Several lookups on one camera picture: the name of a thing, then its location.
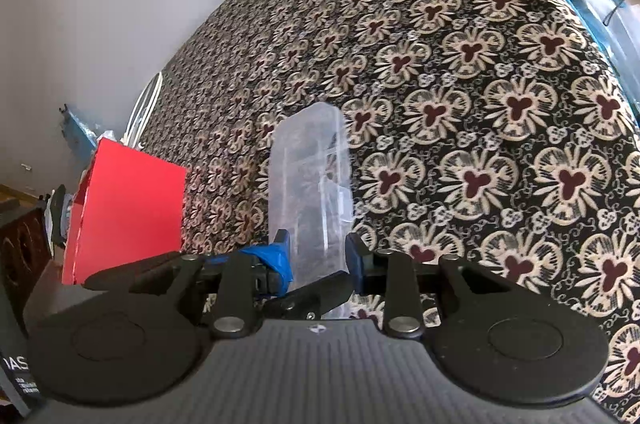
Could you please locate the clear plastic bag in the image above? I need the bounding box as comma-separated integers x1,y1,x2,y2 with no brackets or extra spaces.
266,101,357,321

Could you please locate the white coiled cable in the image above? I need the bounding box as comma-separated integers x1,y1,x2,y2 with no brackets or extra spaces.
121,71,164,151

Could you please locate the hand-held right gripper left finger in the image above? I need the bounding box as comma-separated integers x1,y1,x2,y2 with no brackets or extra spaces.
85,229,296,340

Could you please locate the floral printed blanket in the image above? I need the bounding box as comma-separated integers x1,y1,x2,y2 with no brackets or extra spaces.
134,0,640,422

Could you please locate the black printed box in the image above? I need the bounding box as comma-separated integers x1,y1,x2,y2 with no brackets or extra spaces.
0,294,43,419

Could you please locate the blue plastic sheet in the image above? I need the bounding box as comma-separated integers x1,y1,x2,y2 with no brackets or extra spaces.
559,0,640,107

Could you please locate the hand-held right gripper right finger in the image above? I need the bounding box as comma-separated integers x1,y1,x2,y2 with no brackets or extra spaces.
344,231,512,340

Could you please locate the brown wooden speaker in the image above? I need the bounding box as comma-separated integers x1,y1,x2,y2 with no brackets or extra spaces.
0,201,53,337

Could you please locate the red cardboard box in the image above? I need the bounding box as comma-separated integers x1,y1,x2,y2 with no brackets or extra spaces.
61,138,189,286

